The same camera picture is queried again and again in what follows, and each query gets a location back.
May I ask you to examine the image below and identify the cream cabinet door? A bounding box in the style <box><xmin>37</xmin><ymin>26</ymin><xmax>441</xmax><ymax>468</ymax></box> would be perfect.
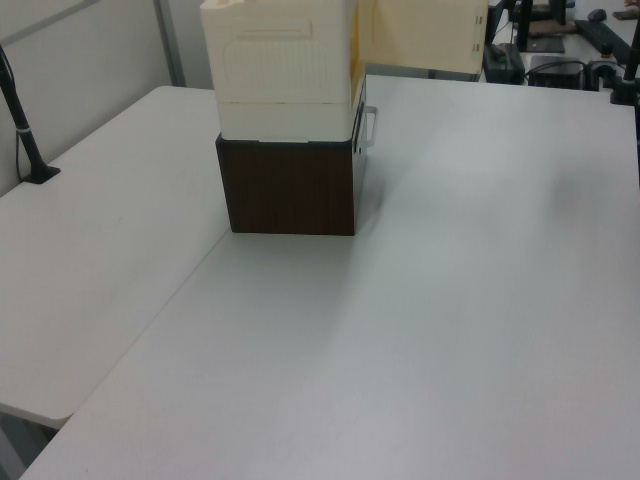
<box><xmin>357</xmin><ymin>0</ymin><xmax>490</xmax><ymax>77</ymax></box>

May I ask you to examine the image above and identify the cream plastic cabinet body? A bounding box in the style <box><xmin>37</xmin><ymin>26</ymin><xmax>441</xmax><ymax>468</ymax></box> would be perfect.
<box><xmin>199</xmin><ymin>0</ymin><xmax>365</xmax><ymax>145</ymax></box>

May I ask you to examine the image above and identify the dark brown wooden box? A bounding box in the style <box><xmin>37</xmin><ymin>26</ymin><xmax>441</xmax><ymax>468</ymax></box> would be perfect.
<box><xmin>214</xmin><ymin>74</ymin><xmax>372</xmax><ymax>237</ymax></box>

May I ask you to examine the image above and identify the black computer box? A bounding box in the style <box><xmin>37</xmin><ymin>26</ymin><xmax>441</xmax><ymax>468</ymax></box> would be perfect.
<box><xmin>481</xmin><ymin>41</ymin><xmax>527</xmax><ymax>85</ymax></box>

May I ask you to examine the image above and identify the black electronics box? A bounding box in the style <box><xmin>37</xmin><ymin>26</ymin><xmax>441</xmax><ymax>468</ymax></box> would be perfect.
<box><xmin>526</xmin><ymin>53</ymin><xmax>587</xmax><ymax>90</ymax></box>

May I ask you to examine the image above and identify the black monitor stand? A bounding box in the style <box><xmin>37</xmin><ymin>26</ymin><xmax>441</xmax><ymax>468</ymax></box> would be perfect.
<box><xmin>513</xmin><ymin>0</ymin><xmax>567</xmax><ymax>55</ymax></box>

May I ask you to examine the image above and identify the black keyboard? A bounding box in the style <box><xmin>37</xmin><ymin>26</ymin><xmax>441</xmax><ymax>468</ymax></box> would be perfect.
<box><xmin>573</xmin><ymin>18</ymin><xmax>635</xmax><ymax>57</ymax></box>

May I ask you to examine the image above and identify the metal drawer handle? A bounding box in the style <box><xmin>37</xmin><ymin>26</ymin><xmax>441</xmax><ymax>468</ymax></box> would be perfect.
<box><xmin>355</xmin><ymin>103</ymin><xmax>382</xmax><ymax>153</ymax></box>

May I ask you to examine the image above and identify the grey metal partition post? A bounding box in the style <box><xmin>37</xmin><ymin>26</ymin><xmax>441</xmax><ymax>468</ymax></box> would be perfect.
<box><xmin>153</xmin><ymin>0</ymin><xmax>187</xmax><ymax>89</ymax></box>

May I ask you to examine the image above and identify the black camera stand pole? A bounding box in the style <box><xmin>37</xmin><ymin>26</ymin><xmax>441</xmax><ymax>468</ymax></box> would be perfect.
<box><xmin>0</xmin><ymin>42</ymin><xmax>62</xmax><ymax>184</ymax></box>

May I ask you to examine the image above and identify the black camera stand clamp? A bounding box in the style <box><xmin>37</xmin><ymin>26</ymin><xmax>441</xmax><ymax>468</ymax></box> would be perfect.
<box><xmin>607</xmin><ymin>34</ymin><xmax>640</xmax><ymax>107</ymax></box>

